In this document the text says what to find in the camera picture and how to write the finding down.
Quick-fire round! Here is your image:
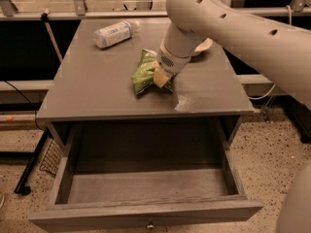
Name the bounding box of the open grey top drawer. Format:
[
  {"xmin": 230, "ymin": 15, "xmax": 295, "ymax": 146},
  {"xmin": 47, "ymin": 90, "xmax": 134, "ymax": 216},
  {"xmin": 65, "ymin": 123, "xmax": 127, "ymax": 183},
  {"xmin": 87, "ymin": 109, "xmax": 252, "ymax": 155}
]
[{"xmin": 29, "ymin": 117, "xmax": 263, "ymax": 233}]

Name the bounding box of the wire mesh basket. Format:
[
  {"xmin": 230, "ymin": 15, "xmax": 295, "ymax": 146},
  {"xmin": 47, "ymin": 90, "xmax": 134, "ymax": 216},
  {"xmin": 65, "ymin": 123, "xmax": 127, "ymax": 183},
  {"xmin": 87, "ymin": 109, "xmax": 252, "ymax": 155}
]
[{"xmin": 40, "ymin": 140, "xmax": 62, "ymax": 177}]

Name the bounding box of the white cable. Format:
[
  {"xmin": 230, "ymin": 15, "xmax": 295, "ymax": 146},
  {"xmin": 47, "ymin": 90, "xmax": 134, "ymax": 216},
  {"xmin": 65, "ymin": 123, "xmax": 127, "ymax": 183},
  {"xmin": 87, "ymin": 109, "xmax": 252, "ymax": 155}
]
[{"xmin": 248, "ymin": 4, "xmax": 294, "ymax": 101}]

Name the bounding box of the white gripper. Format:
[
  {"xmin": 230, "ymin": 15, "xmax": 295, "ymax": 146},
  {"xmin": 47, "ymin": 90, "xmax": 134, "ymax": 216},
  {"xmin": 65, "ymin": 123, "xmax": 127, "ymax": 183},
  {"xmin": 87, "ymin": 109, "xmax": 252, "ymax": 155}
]
[{"xmin": 154, "ymin": 42, "xmax": 192, "ymax": 87}]

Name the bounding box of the black cable on left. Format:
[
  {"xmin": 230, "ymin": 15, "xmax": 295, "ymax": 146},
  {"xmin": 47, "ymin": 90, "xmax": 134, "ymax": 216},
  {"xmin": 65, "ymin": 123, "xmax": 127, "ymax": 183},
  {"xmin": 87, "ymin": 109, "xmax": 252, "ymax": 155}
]
[{"xmin": 3, "ymin": 80, "xmax": 45, "ymax": 132}]

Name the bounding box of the grey wooden cabinet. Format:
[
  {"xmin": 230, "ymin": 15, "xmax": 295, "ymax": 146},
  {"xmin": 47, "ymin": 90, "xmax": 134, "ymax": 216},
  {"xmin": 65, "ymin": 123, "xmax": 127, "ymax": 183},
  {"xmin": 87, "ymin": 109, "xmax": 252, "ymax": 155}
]
[{"xmin": 35, "ymin": 16, "xmax": 256, "ymax": 153}]

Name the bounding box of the white plastic bottle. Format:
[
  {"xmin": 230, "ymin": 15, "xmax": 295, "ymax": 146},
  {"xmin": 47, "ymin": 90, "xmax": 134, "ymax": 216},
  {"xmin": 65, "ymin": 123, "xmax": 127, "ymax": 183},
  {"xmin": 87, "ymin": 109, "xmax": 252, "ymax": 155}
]
[{"xmin": 93, "ymin": 20, "xmax": 140, "ymax": 49}]

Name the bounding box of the metal frame rail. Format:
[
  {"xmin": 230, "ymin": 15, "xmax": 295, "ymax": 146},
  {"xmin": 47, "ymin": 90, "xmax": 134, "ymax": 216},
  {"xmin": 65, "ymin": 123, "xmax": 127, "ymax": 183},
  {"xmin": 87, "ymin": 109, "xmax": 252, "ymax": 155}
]
[{"xmin": 0, "ymin": 7, "xmax": 311, "ymax": 21}]

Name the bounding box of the white paper bowl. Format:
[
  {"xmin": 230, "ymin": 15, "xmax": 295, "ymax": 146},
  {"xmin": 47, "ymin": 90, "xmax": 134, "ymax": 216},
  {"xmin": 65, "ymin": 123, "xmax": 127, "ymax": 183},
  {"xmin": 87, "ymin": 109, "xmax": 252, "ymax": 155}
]
[{"xmin": 192, "ymin": 38, "xmax": 213, "ymax": 56}]

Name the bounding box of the green jalapeno chip bag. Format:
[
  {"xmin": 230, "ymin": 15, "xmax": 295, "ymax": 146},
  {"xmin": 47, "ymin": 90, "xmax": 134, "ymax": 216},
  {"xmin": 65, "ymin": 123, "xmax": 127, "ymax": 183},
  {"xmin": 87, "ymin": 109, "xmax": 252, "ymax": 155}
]
[{"xmin": 131, "ymin": 50, "xmax": 173, "ymax": 96}]

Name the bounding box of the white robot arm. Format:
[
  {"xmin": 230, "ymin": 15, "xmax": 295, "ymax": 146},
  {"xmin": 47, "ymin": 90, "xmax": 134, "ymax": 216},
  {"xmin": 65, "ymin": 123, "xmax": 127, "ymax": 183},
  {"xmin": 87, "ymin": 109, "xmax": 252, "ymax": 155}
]
[{"xmin": 156, "ymin": 0, "xmax": 311, "ymax": 109}]

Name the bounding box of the black floor stand bar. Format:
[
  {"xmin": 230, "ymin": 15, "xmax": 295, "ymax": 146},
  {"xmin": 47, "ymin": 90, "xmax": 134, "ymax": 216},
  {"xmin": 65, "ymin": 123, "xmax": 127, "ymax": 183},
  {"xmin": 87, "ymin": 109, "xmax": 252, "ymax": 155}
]
[{"xmin": 14, "ymin": 128, "xmax": 51, "ymax": 196}]

